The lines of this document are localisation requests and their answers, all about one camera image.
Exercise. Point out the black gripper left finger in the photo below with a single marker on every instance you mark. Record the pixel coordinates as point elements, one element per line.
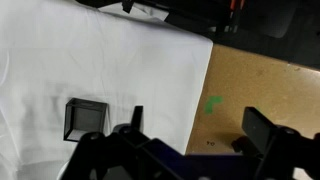
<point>137,116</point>

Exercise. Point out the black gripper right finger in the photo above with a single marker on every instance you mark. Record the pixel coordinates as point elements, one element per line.
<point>256,126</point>

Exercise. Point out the small green tape mark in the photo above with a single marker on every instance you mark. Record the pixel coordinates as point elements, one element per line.
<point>210,105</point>

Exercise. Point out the black transparent cube box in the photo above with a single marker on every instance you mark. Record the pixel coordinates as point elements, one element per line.
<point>85,118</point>

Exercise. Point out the white cloth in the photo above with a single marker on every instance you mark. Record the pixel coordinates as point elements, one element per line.
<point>100,50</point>

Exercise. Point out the orange black clamp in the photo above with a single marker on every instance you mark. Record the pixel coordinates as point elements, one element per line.
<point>236,4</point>

